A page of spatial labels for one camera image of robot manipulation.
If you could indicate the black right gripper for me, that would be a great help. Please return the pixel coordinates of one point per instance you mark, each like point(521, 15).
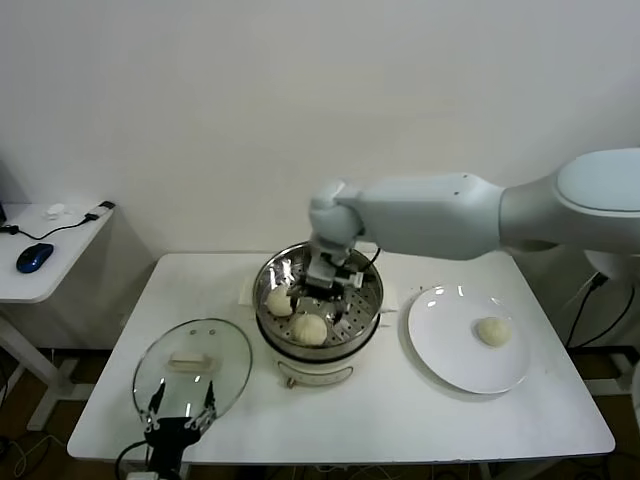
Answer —
point(320, 280)

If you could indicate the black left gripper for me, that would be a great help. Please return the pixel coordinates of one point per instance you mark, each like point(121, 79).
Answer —
point(170, 435)

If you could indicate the white steamed baozi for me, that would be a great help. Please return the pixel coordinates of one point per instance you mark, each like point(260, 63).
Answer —
point(309, 330)
point(278, 303)
point(494, 332)

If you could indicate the glass pot lid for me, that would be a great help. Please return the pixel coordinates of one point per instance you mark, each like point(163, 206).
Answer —
point(200, 340)

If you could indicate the pale right robot arm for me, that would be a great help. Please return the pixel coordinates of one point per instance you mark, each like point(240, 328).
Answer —
point(450, 215)

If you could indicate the stainless steel steamer basket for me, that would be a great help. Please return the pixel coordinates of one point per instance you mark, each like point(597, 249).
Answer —
point(360, 320)

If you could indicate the white electric cooker pot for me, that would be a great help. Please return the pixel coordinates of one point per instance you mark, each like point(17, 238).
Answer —
point(315, 372)

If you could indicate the white round plate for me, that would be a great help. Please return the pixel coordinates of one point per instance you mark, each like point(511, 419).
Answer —
point(450, 350)

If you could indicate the white side table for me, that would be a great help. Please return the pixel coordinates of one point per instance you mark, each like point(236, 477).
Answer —
point(60, 255)

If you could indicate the blue computer mouse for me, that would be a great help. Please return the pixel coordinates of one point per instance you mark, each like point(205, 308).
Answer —
point(34, 257)

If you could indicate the white crumpled tissue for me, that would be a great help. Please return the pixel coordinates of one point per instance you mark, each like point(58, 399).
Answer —
point(57, 211)

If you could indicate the white desk with feet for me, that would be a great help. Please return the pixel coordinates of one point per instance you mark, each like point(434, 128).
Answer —
point(605, 386)

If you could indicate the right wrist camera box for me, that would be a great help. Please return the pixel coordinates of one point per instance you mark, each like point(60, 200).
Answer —
point(350, 279)

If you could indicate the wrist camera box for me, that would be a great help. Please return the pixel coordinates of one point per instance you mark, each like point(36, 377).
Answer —
point(350, 279)
point(139, 474)

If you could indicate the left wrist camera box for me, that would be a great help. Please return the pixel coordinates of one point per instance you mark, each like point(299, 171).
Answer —
point(139, 474)

